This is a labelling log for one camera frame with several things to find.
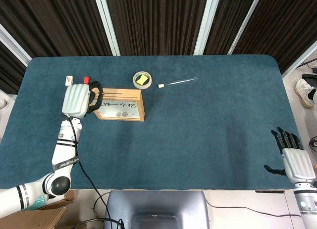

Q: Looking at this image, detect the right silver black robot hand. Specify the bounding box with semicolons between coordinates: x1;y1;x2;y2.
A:
264;126;317;184

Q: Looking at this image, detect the thin black floor cable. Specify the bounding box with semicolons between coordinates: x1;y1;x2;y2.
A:
205;199;302;217

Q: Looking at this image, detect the blue table cloth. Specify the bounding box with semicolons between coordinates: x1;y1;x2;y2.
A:
0;54;315;191

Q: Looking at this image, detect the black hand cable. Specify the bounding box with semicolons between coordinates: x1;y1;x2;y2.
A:
68;117;124;229

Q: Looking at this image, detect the brown cardboard box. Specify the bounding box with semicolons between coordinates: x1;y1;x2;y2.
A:
0;190;87;229

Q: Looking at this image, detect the white partition frame post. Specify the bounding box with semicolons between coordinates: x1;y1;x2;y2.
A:
93;0;121;56
227;0;264;55
0;23;33;66
281;40;317;78
193;0;222;56

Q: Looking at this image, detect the wooden coin box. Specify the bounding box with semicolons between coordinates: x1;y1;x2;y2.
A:
89;88;146;122

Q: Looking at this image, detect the green tissue pack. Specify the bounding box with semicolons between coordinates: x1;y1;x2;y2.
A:
31;194;47;210

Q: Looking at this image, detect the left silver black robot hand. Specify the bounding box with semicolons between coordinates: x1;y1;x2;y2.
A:
61;80;104;120

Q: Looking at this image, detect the beige tape roll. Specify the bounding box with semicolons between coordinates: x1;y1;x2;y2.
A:
132;71;153;90

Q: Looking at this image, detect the black flat floor device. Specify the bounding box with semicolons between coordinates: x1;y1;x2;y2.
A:
301;67;317;80

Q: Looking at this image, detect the glass test tube white stopper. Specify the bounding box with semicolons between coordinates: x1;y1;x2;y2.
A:
158;77;198;89

